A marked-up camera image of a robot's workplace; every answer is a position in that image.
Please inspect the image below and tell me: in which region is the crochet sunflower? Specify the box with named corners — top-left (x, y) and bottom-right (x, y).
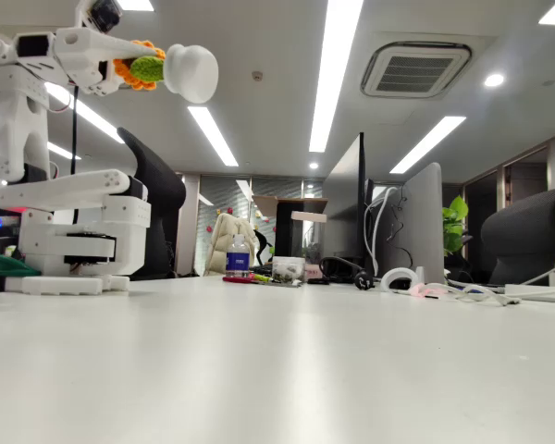
top-left (112, 40), bottom-right (220, 105)

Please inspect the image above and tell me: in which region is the black mesh office chair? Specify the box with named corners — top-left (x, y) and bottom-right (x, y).
top-left (117, 127), bottom-right (188, 281)
top-left (479, 184), bottom-right (555, 286)

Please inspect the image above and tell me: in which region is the beige jacket on chair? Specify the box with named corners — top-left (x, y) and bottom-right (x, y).
top-left (204, 212), bottom-right (260, 278)

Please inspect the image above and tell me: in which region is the green plastic object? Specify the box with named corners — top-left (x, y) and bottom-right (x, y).
top-left (0, 252), bottom-right (43, 278)

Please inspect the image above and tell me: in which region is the clear water bottle blue label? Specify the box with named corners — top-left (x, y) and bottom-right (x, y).
top-left (225, 233), bottom-right (252, 278)

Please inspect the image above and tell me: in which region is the clear plastic container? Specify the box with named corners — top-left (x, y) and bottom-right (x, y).
top-left (271, 256), bottom-right (306, 283)

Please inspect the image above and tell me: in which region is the black-edged monitor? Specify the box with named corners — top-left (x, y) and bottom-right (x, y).
top-left (322, 131), bottom-right (376, 278)

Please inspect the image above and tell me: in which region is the square ceiling air vent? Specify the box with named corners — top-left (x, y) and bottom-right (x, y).
top-left (359, 41), bottom-right (473, 99)

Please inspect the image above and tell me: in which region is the grey monitor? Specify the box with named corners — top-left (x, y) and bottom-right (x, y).
top-left (378, 161), bottom-right (446, 286)

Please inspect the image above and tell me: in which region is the green leafy plant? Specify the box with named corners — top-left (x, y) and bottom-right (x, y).
top-left (441, 194), bottom-right (473, 256)

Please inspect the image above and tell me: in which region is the pink ribbon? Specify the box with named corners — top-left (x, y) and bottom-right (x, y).
top-left (409, 282), bottom-right (450, 300)

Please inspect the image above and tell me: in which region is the white power strip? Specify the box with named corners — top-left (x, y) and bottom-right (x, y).
top-left (503, 284), bottom-right (555, 305)

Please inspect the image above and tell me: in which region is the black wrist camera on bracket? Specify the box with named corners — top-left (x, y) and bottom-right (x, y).
top-left (75, 0), bottom-right (123, 34)

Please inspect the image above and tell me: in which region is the white monitor cable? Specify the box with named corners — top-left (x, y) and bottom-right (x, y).
top-left (364, 187), bottom-right (401, 278)

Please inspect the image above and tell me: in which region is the black power plug cable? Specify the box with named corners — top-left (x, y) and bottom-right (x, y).
top-left (318, 256), bottom-right (376, 291)

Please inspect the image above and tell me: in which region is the white charger cable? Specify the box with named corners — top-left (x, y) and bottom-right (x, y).
top-left (517, 258), bottom-right (555, 287)

